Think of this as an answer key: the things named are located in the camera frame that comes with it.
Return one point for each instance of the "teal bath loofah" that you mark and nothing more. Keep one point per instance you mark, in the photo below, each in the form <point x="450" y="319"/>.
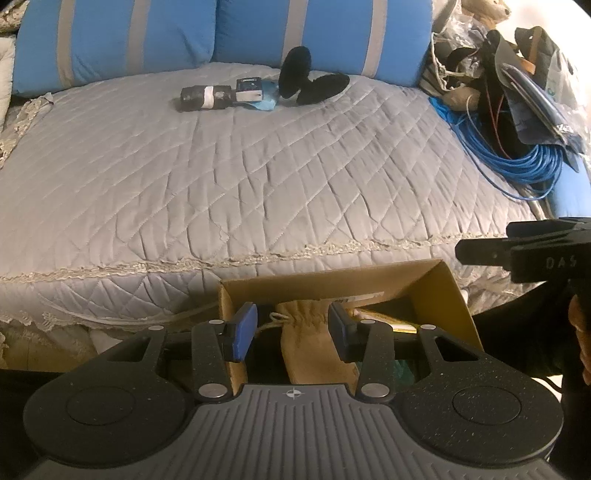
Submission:
<point x="406" y="369"/>

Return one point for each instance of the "black earmuffs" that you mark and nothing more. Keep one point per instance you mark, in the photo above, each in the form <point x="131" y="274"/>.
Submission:
<point x="295" y="69"/>

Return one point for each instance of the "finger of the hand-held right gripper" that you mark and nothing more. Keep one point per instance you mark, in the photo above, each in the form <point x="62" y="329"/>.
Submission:
<point x="554" y="228"/>
<point x="482" y="251"/>

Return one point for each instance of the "grey plastic packaging bag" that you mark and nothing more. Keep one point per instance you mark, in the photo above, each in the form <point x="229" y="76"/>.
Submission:
<point x="531" y="83"/>

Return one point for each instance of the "person's right hand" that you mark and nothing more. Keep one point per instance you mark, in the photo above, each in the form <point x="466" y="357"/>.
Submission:
<point x="579" y="323"/>

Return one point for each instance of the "brown teddy bear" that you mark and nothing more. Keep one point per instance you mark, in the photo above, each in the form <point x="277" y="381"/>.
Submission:
<point x="485" y="9"/>

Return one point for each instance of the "blue cushion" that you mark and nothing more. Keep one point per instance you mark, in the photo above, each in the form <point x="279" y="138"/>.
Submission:
<point x="572" y="198"/>

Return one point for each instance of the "small black white box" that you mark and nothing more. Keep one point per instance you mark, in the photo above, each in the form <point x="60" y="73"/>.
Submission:
<point x="249" y="90"/>

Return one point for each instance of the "beige plush toy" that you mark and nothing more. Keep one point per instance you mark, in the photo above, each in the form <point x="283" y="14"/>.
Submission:
<point x="466" y="97"/>

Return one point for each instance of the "light blue packet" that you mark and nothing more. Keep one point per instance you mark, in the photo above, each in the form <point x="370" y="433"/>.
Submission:
<point x="270" y="104"/>

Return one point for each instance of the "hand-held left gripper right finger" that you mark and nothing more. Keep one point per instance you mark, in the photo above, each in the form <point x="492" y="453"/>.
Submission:
<point x="339" y="332"/>

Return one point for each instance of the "grey quilted bedspread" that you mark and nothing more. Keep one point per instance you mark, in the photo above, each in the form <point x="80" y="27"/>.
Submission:
<point x="184" y="184"/>

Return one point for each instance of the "cardboard box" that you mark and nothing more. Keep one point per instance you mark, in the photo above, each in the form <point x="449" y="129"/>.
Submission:
<point x="443" y="295"/>

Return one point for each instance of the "clear plastic bag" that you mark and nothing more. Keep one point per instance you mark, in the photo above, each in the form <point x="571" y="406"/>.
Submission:
<point x="461" y="27"/>

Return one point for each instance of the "black trash bag roll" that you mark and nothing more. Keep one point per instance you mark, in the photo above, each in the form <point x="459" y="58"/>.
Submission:
<point x="194" y="97"/>

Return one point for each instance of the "blue grey-striped pillow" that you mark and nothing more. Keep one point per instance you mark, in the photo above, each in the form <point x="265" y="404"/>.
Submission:
<point x="332" y="32"/>
<point x="101" y="41"/>

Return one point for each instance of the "yellow wet wipes pack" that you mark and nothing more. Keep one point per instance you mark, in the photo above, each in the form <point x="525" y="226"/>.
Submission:
<point x="392" y="323"/>

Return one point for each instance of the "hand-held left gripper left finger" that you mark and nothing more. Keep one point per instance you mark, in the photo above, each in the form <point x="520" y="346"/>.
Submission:
<point x="244" y="332"/>

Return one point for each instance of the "person's right leg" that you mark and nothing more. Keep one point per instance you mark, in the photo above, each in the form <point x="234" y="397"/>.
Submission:
<point x="517" y="332"/>

